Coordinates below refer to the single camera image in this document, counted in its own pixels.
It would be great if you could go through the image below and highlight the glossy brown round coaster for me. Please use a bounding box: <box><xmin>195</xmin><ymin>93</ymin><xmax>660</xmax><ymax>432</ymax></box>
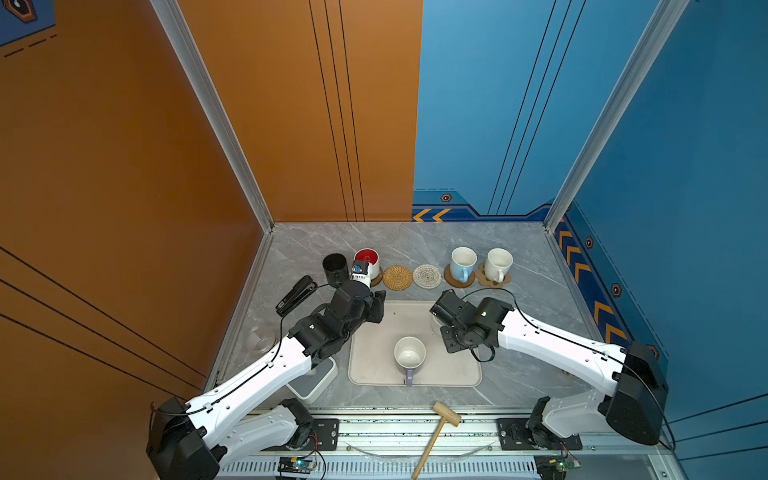
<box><xmin>370</xmin><ymin>272</ymin><xmax>383</xmax><ymax>287</ymax></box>

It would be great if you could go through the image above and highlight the tan woven rattan coaster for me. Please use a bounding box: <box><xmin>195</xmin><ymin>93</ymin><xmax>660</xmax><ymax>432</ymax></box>
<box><xmin>383</xmin><ymin>265</ymin><xmax>413</xmax><ymax>291</ymax></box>

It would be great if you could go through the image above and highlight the round dark cork coaster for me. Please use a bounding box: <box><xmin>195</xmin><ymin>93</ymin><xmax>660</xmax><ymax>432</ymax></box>
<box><xmin>443</xmin><ymin>266</ymin><xmax>476</xmax><ymax>289</ymax></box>

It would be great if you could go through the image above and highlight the red inside white mug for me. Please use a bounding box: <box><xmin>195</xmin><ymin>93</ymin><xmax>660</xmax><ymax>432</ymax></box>
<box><xmin>354</xmin><ymin>248</ymin><xmax>381</xmax><ymax>279</ymax></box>

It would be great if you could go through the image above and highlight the black mug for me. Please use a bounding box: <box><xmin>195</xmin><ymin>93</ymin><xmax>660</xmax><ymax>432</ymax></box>
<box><xmin>322</xmin><ymin>253</ymin><xmax>350</xmax><ymax>288</ymax></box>

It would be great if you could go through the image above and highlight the paw print cork coaster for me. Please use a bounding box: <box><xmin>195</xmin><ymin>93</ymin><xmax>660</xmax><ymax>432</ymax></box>
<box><xmin>475</xmin><ymin>264</ymin><xmax>511</xmax><ymax>289</ymax></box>

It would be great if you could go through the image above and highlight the white woven round coaster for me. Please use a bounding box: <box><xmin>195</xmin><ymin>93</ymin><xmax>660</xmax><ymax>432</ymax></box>
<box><xmin>412</xmin><ymin>264</ymin><xmax>442</xmax><ymax>290</ymax></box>

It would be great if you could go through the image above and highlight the light blue mug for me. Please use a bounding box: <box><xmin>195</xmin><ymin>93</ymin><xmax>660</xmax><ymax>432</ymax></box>
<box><xmin>449</xmin><ymin>246</ymin><xmax>477</xmax><ymax>282</ymax></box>

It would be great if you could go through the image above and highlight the large white mug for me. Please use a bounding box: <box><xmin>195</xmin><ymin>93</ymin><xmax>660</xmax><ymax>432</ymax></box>
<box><xmin>431</xmin><ymin>317</ymin><xmax>443</xmax><ymax>337</ymax></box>

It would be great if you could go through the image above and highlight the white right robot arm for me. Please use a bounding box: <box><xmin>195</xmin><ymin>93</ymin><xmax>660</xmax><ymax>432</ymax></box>
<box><xmin>430</xmin><ymin>290</ymin><xmax>669</xmax><ymax>450</ymax></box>

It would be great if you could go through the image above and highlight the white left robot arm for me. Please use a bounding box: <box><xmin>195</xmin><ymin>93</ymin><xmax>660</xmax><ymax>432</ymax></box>
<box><xmin>146</xmin><ymin>280</ymin><xmax>386</xmax><ymax>479</ymax></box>

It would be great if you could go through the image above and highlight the clear glass cup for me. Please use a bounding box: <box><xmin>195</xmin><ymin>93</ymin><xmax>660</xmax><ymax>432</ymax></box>
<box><xmin>244</xmin><ymin>326</ymin><xmax>277</xmax><ymax>358</ymax></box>

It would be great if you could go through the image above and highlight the beige serving tray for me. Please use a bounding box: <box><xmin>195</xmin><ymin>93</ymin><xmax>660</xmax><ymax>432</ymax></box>
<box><xmin>348</xmin><ymin>300</ymin><xmax>482</xmax><ymax>388</ymax></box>

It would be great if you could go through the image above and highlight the black stapler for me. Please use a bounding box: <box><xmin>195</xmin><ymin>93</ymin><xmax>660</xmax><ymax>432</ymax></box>
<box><xmin>275</xmin><ymin>275</ymin><xmax>318</xmax><ymax>318</ymax></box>

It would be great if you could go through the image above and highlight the wooden mallet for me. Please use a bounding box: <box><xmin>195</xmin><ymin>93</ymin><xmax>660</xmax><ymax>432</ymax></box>
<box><xmin>411</xmin><ymin>402</ymin><xmax>462</xmax><ymax>480</ymax></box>

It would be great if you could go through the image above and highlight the right green circuit board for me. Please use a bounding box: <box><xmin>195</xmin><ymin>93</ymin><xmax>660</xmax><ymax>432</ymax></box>
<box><xmin>534</xmin><ymin>457</ymin><xmax>567</xmax><ymax>480</ymax></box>

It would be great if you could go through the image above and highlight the green circuit board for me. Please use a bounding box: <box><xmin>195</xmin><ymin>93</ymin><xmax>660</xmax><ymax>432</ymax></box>
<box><xmin>277</xmin><ymin>457</ymin><xmax>318</xmax><ymax>479</ymax></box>
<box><xmin>534</xmin><ymin>457</ymin><xmax>567</xmax><ymax>480</ymax></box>

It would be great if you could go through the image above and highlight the left green circuit board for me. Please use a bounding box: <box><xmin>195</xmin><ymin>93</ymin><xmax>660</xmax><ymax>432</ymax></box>
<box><xmin>277</xmin><ymin>457</ymin><xmax>318</xmax><ymax>479</ymax></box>

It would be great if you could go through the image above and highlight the white mug purple handle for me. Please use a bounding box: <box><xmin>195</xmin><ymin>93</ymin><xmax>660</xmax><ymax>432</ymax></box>
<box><xmin>393</xmin><ymin>336</ymin><xmax>427</xmax><ymax>387</ymax></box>

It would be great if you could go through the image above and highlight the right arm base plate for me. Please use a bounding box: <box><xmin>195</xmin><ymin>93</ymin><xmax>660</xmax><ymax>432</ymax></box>
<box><xmin>496</xmin><ymin>418</ymin><xmax>583</xmax><ymax>451</ymax></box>

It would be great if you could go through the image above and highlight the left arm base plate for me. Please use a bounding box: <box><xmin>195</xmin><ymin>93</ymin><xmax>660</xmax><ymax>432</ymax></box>
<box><xmin>268</xmin><ymin>418</ymin><xmax>340</xmax><ymax>452</ymax></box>

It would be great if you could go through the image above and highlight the aluminium front rail frame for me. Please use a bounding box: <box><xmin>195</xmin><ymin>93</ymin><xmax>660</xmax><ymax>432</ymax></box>
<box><xmin>217</xmin><ymin>408</ymin><xmax>686</xmax><ymax>479</ymax></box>

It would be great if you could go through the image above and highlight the aluminium corner post left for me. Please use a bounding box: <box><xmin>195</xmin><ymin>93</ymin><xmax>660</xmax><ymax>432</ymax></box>
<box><xmin>150</xmin><ymin>0</ymin><xmax>274</xmax><ymax>234</ymax></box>

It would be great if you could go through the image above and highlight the aluminium corner post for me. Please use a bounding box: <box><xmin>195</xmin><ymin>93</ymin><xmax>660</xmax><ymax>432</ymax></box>
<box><xmin>150</xmin><ymin>0</ymin><xmax>274</xmax><ymax>234</ymax></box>
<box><xmin>543</xmin><ymin>0</ymin><xmax>689</xmax><ymax>234</ymax></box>

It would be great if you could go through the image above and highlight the aluminium corner post right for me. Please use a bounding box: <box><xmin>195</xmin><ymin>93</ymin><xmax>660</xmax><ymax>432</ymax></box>
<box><xmin>543</xmin><ymin>0</ymin><xmax>689</xmax><ymax>234</ymax></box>

